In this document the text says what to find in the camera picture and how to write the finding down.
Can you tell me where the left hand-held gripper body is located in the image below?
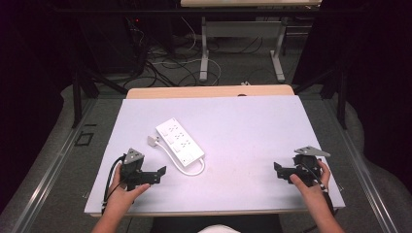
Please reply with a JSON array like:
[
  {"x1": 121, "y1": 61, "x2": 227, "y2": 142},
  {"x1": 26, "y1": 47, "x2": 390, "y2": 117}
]
[{"x1": 120, "y1": 148, "x2": 162, "y2": 192}]

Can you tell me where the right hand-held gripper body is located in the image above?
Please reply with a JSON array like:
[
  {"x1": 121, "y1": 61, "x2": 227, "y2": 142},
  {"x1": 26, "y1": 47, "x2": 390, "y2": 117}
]
[{"x1": 285, "y1": 145, "x2": 331, "y2": 188}]

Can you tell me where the person's right hand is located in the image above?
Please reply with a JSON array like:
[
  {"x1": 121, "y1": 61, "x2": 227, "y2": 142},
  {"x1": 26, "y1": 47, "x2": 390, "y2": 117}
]
[{"x1": 289, "y1": 158, "x2": 331, "y2": 199}]

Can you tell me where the person's left hand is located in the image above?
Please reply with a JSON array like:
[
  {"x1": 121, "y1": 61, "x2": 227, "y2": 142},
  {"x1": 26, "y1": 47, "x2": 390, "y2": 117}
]
[{"x1": 106, "y1": 163, "x2": 152, "y2": 209}]

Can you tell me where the white power plug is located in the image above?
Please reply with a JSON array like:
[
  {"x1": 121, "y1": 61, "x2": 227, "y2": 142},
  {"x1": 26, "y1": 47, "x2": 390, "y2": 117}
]
[{"x1": 147, "y1": 135, "x2": 161, "y2": 149}]

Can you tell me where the white power strip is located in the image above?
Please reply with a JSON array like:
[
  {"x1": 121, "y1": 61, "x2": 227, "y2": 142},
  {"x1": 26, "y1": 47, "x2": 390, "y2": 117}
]
[{"x1": 154, "y1": 116, "x2": 206, "y2": 169}]

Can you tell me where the white table mat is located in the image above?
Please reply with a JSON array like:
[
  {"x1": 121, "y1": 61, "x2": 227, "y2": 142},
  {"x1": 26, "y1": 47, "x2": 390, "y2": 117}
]
[{"x1": 84, "y1": 94, "x2": 346, "y2": 216}]

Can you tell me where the person's dark clothing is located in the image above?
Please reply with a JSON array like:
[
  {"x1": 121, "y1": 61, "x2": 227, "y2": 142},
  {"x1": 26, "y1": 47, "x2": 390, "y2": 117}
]
[{"x1": 151, "y1": 213, "x2": 284, "y2": 233}]

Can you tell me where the person's white garment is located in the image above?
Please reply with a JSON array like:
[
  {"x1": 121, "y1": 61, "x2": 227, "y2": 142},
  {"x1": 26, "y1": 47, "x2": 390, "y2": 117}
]
[{"x1": 197, "y1": 224, "x2": 241, "y2": 233}]

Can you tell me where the black metal stand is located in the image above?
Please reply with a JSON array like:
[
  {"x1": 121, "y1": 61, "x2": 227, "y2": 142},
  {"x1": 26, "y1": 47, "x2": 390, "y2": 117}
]
[
  {"x1": 71, "y1": 61, "x2": 129, "y2": 129},
  {"x1": 292, "y1": 62, "x2": 348, "y2": 131}
]

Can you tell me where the wooden table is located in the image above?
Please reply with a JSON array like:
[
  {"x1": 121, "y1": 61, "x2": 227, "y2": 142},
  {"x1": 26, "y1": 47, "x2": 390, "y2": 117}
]
[{"x1": 89, "y1": 84, "x2": 344, "y2": 217}]

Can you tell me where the dark computer tower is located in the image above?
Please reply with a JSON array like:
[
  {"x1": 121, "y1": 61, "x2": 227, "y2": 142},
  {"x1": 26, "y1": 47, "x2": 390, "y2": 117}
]
[{"x1": 93, "y1": 14, "x2": 149, "y2": 76}]

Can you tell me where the white metal desk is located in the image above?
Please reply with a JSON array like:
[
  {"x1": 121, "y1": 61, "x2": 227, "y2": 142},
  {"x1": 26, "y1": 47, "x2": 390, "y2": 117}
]
[{"x1": 180, "y1": 0, "x2": 323, "y2": 83}]

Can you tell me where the white power strip cable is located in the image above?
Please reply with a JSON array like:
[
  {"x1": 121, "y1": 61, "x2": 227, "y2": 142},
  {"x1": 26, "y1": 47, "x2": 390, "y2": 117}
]
[{"x1": 154, "y1": 141, "x2": 207, "y2": 177}]

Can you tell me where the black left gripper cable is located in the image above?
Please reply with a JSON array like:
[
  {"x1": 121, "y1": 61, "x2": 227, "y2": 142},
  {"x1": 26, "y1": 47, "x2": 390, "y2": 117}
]
[{"x1": 101, "y1": 154, "x2": 127, "y2": 216}]

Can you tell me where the aluminium floor rail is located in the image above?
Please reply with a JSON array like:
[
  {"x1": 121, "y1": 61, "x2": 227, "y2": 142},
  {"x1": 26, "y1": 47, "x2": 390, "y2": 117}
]
[
  {"x1": 11, "y1": 98, "x2": 98, "y2": 233},
  {"x1": 319, "y1": 96, "x2": 401, "y2": 233}
]

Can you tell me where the tangle of floor cables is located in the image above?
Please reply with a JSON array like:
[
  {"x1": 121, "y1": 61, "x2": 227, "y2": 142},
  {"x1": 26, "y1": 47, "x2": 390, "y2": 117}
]
[{"x1": 122, "y1": 16, "x2": 265, "y2": 89}]

